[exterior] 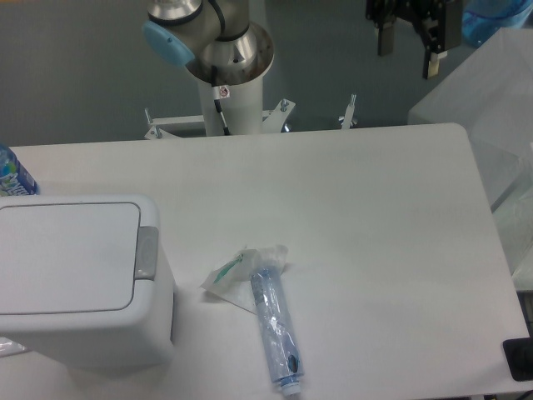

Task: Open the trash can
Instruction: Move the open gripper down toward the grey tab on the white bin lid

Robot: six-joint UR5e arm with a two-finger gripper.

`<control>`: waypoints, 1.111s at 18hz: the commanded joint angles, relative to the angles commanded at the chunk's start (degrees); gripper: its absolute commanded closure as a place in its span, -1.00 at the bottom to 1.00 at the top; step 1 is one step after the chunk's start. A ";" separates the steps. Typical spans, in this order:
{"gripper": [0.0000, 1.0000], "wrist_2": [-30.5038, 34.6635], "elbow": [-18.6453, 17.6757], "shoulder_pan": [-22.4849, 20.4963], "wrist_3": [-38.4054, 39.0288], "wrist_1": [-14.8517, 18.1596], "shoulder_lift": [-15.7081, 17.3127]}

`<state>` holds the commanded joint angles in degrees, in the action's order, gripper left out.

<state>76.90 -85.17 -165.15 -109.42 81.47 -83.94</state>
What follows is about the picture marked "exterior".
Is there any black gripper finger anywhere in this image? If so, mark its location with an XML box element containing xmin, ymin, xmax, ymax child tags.
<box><xmin>422</xmin><ymin>46</ymin><xmax>447</xmax><ymax>79</ymax></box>
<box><xmin>377</xmin><ymin>22</ymin><xmax>395</xmax><ymax>56</ymax></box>

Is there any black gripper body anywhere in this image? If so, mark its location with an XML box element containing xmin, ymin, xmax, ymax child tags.
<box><xmin>365</xmin><ymin>0</ymin><xmax>463</xmax><ymax>51</ymax></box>

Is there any grey trash can push button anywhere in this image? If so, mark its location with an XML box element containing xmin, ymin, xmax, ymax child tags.
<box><xmin>134</xmin><ymin>226</ymin><xmax>159</xmax><ymax>280</ymax></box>

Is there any white trash can body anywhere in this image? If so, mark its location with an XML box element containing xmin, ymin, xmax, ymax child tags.
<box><xmin>1</xmin><ymin>194</ymin><xmax>176</xmax><ymax>368</ymax></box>

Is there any white trash can lid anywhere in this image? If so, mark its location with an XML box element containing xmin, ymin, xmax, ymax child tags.
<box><xmin>1</xmin><ymin>203</ymin><xmax>140</xmax><ymax>315</ymax></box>

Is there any blue plastic bag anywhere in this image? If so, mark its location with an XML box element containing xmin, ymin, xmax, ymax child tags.
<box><xmin>462</xmin><ymin>1</ymin><xmax>532</xmax><ymax>48</ymax></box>

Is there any clear plastic wrapper green strip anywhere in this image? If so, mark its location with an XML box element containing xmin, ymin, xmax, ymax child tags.
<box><xmin>201</xmin><ymin>244</ymin><xmax>288</xmax><ymax>313</ymax></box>

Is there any black device at table edge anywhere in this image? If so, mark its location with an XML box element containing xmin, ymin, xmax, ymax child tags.
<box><xmin>502</xmin><ymin>337</ymin><xmax>532</xmax><ymax>382</ymax></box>

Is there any crushed clear plastic bottle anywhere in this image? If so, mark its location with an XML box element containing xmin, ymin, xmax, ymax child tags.
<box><xmin>251</xmin><ymin>267</ymin><xmax>304</xmax><ymax>399</ymax></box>

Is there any blue label water bottle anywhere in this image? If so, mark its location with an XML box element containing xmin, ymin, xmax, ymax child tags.
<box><xmin>1</xmin><ymin>145</ymin><xmax>40</xmax><ymax>197</ymax></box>

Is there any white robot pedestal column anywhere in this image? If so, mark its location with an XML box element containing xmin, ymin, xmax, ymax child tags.
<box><xmin>197</xmin><ymin>76</ymin><xmax>263</xmax><ymax>137</ymax></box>

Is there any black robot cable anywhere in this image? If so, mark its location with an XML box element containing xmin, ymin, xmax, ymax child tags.
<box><xmin>210</xmin><ymin>65</ymin><xmax>232</xmax><ymax>137</ymax></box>

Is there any white pedestal base frame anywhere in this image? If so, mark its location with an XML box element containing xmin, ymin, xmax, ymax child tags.
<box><xmin>143</xmin><ymin>93</ymin><xmax>358</xmax><ymax>140</ymax></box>

